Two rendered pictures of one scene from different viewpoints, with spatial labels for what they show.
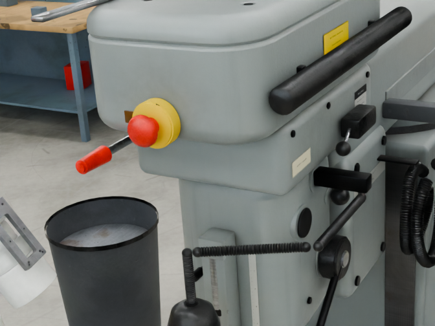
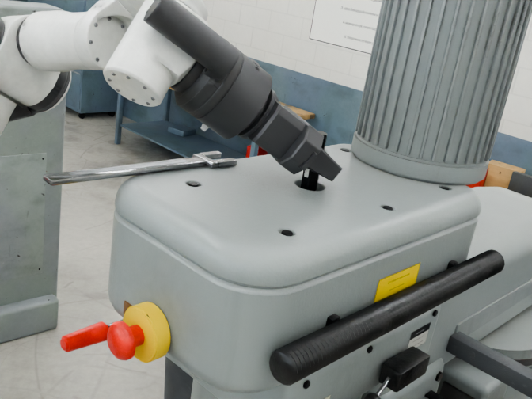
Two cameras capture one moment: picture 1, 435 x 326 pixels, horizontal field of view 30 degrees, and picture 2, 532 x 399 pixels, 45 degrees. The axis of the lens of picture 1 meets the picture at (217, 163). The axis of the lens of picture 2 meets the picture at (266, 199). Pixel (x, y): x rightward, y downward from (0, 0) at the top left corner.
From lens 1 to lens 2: 0.42 m
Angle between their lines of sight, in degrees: 9
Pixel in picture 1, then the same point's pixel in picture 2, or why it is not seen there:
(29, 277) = not seen: outside the picture
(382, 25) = (462, 275)
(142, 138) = (116, 351)
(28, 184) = not seen: hidden behind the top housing
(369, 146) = (418, 383)
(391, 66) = (473, 299)
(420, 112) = (486, 362)
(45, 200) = not seen: hidden behind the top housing
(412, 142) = (474, 377)
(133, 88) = (136, 283)
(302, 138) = (321, 386)
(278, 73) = (294, 325)
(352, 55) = (406, 313)
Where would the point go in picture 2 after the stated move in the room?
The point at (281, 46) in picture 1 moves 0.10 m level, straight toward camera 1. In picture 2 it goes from (309, 295) to (279, 347)
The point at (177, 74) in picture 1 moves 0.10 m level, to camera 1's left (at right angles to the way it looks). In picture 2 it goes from (177, 290) to (85, 266)
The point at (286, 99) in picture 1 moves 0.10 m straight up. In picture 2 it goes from (287, 369) to (306, 271)
